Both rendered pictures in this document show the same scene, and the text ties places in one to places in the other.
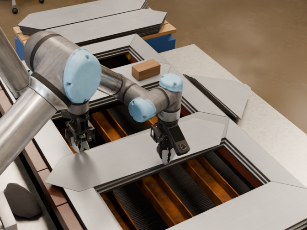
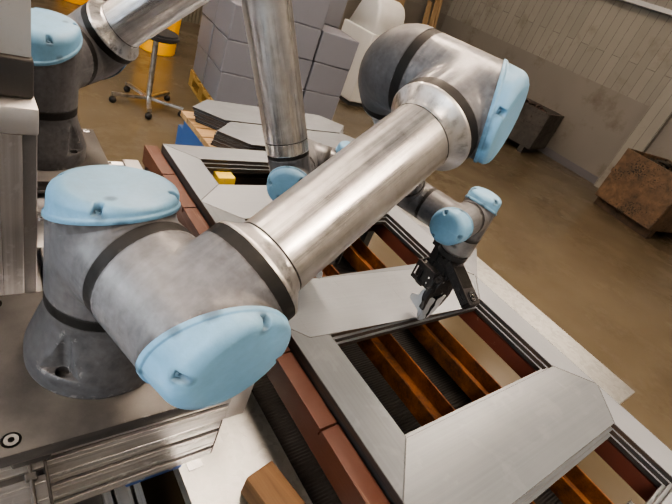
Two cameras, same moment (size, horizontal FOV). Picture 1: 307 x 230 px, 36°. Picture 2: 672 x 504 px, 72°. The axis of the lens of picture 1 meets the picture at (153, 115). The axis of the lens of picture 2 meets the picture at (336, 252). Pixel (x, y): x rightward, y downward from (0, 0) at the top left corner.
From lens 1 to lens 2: 0.76 m
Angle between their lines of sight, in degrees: 14
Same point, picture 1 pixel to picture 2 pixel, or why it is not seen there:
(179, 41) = not seen: hidden behind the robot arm
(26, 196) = not seen: hidden behind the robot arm
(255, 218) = (555, 416)
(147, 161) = (395, 311)
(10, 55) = (296, 77)
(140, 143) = (379, 285)
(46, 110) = (440, 154)
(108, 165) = (344, 306)
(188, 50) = not seen: hidden behind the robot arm
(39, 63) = (424, 67)
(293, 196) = (585, 390)
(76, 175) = (302, 311)
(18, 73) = (298, 114)
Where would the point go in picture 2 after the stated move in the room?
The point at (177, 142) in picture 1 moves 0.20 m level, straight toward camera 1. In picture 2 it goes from (466, 288) to (486, 351)
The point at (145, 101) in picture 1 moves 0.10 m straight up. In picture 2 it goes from (464, 214) to (490, 169)
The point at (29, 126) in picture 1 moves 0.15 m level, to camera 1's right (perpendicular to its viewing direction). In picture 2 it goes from (410, 175) to (530, 215)
